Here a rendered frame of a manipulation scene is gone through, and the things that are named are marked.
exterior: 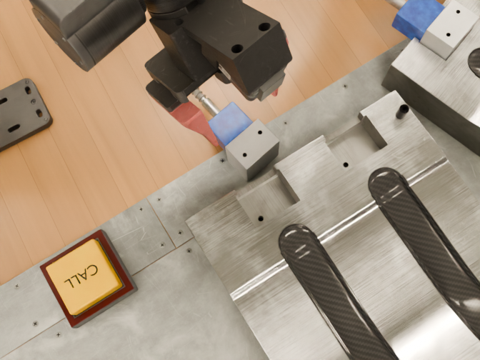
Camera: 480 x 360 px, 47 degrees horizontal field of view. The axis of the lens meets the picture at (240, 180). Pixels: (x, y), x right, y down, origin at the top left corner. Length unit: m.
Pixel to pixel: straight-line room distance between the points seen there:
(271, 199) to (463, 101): 0.24
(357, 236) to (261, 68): 0.23
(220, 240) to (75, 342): 0.21
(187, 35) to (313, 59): 0.31
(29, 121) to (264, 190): 0.31
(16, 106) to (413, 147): 0.47
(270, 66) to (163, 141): 0.31
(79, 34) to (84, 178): 0.31
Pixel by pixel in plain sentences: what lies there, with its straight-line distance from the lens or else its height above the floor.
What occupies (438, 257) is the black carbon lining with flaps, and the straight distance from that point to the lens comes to 0.59.
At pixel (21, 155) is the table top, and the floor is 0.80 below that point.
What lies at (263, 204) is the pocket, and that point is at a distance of 0.59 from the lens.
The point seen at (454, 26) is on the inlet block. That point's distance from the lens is 0.68.
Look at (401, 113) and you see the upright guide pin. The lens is 0.59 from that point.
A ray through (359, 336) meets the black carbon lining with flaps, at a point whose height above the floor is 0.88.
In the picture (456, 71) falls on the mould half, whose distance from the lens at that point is 0.68.
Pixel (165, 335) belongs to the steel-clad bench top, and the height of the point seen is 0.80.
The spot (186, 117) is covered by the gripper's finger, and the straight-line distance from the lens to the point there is 0.48.
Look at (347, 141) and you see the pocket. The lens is 0.61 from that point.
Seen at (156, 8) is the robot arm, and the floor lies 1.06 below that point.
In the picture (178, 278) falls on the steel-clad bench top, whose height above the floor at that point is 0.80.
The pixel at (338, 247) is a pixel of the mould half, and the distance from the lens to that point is 0.56.
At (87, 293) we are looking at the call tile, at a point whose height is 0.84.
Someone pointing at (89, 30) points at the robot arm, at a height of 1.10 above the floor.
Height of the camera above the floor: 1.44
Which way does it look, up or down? 75 degrees down
